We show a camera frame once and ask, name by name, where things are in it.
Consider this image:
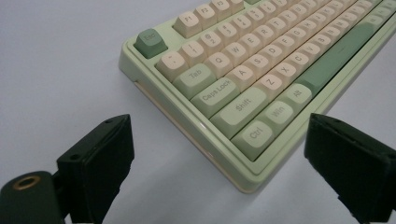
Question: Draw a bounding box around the green and cream keyboard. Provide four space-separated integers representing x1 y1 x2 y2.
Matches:
118 0 396 195

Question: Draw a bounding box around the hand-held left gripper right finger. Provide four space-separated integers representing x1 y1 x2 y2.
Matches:
304 113 396 224

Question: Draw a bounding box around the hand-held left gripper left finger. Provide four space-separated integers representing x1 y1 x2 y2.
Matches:
56 114 135 224

